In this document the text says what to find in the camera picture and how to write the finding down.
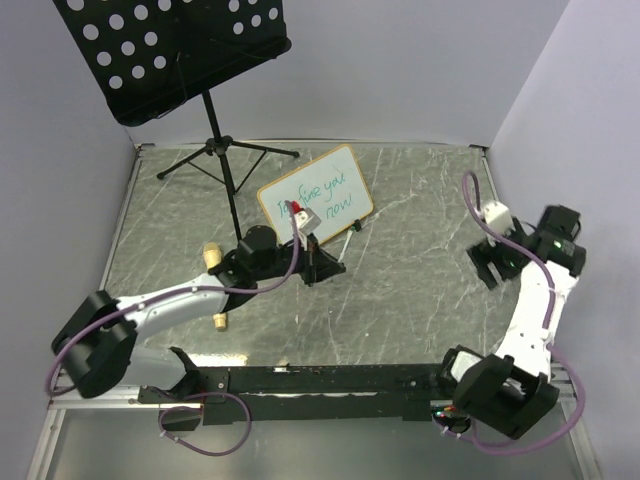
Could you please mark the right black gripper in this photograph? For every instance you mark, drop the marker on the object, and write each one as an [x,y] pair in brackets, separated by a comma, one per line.
[480,260]

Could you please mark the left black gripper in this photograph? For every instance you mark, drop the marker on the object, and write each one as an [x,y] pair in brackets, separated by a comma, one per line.
[317,264]

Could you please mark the white green whiteboard marker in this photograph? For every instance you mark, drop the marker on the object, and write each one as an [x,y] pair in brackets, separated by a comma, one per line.
[346,244]

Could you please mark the yellow framed whiteboard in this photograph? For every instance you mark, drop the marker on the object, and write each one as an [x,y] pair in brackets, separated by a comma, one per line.
[332,186]

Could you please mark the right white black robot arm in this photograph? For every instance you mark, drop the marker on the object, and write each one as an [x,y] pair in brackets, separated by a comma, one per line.
[511,390]

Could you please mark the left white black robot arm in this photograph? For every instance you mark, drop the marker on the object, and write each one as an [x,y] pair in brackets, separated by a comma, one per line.
[99,347]

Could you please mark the wooden toy microphone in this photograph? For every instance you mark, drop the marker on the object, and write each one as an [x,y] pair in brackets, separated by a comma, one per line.
[212,256]

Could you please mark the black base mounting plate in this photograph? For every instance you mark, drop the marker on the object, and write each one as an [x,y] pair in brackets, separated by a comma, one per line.
[405,391]

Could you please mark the black perforated music stand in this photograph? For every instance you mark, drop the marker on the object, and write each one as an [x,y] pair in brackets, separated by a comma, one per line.
[151,57]

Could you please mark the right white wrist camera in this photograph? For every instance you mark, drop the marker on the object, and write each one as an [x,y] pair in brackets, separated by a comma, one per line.
[497,217]

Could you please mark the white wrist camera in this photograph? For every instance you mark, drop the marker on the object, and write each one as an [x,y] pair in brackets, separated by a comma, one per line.
[306,221]
[497,217]

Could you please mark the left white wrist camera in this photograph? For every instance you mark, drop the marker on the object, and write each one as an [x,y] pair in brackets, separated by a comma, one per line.
[306,221]

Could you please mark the aluminium extrusion rail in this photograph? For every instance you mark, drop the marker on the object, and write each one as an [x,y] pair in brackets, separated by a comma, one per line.
[120,397]

